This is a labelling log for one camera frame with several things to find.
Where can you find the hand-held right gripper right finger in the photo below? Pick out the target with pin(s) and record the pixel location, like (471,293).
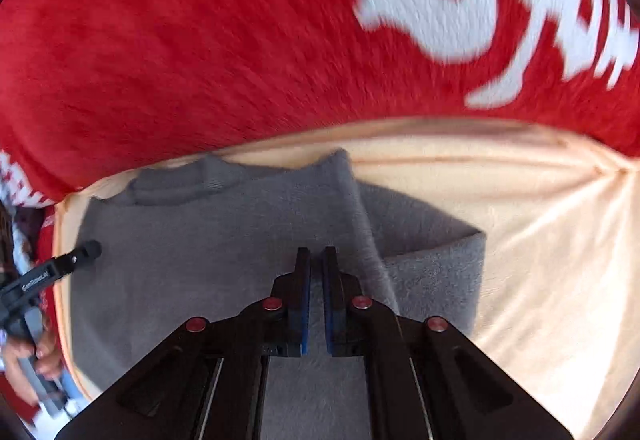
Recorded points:
(327,310)

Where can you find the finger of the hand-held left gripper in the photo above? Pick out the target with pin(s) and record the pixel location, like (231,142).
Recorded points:
(80,256)

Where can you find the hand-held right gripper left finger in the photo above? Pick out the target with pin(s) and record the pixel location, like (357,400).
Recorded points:
(304,310)

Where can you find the grey knit sweater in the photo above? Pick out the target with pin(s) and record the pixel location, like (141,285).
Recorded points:
(200,245)

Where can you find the person's left hand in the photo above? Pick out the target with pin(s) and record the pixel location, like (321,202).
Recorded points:
(45,360)

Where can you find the white patterned cloth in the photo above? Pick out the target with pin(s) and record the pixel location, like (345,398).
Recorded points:
(15,235)

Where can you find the peach cloth mat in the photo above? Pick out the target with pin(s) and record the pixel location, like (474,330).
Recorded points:
(525,245)

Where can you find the red printed blanket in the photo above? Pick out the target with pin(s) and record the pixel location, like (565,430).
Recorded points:
(200,45)

